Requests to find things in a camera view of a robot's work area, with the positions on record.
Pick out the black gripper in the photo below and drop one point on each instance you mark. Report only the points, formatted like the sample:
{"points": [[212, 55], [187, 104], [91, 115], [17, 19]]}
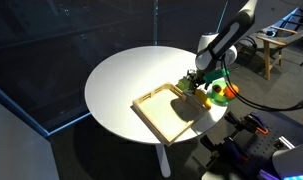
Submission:
{"points": [[197, 76]]}

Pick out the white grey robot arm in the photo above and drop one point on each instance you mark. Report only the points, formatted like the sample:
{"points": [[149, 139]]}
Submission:
{"points": [[224, 36]]}

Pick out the grey robot base blue light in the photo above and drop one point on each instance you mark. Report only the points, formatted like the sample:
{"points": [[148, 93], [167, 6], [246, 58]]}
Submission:
{"points": [[292, 160]]}

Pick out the light wooden slotted crate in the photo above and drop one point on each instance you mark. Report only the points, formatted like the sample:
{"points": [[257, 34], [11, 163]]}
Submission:
{"points": [[161, 116]]}

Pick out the lime green cube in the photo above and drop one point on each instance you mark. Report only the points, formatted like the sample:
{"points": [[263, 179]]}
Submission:
{"points": [[182, 83]]}

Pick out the green translucent plastic bowl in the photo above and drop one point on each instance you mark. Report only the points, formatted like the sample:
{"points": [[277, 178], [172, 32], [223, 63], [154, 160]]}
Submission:
{"points": [[219, 100]]}

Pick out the orange fruit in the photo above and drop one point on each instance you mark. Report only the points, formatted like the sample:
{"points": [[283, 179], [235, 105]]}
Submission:
{"points": [[231, 90]]}

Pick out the purple clamp with orange tip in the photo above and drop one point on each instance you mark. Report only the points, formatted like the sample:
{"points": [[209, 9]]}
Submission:
{"points": [[254, 123]]}

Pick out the purple black clamp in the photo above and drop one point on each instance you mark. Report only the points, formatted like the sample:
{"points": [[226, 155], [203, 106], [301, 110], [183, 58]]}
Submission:
{"points": [[229, 150]]}

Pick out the wooden chair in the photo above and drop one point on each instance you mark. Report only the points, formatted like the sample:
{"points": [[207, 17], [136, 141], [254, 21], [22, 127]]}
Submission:
{"points": [[267, 60]]}

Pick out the white table base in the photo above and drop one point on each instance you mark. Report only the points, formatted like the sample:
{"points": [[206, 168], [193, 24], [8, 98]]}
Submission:
{"points": [[163, 160]]}

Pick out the black perforated mounting board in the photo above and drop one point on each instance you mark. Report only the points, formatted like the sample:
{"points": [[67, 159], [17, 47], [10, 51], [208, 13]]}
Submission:
{"points": [[267, 146]]}

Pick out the blue floor trim strip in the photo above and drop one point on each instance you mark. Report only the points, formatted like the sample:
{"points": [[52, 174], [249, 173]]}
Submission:
{"points": [[21, 110]]}

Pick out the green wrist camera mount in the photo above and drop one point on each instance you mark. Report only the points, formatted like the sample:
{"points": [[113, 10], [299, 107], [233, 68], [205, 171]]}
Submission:
{"points": [[216, 76]]}

